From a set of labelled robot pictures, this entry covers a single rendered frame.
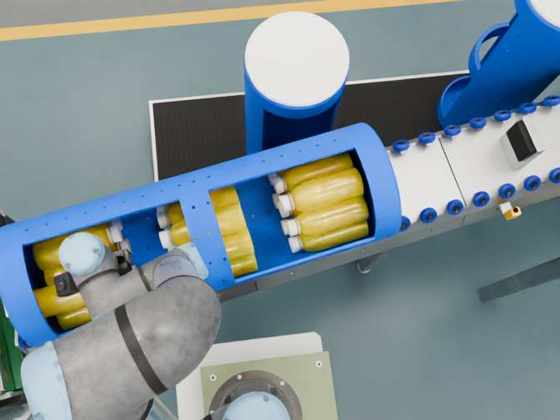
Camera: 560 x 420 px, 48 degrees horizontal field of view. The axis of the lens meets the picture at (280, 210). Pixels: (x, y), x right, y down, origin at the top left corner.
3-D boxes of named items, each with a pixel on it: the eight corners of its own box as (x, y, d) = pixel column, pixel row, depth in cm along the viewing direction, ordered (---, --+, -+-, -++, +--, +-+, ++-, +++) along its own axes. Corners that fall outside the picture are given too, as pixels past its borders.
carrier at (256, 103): (232, 160, 253) (277, 214, 248) (222, 51, 168) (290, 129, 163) (287, 119, 258) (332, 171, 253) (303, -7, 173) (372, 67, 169)
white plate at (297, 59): (223, 49, 167) (223, 51, 168) (290, 126, 162) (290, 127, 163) (303, -8, 172) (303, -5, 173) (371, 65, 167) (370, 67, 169)
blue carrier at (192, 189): (384, 242, 165) (414, 225, 137) (52, 346, 155) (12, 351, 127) (349, 141, 170) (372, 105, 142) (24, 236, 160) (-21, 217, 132)
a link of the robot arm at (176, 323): (212, 268, 71) (185, 227, 119) (122, 315, 70) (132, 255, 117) (257, 356, 73) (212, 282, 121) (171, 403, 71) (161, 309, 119)
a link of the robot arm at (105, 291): (157, 311, 109) (130, 256, 112) (97, 342, 108) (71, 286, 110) (163, 315, 117) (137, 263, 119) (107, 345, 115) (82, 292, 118)
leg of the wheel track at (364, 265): (372, 271, 259) (408, 237, 198) (359, 275, 258) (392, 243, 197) (367, 257, 260) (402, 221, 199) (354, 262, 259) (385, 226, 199)
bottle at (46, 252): (28, 242, 140) (107, 220, 143) (37, 242, 147) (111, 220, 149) (37, 272, 141) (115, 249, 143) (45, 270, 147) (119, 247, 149)
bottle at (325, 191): (367, 194, 144) (293, 217, 142) (360, 195, 151) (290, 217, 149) (358, 165, 144) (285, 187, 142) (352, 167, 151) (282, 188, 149)
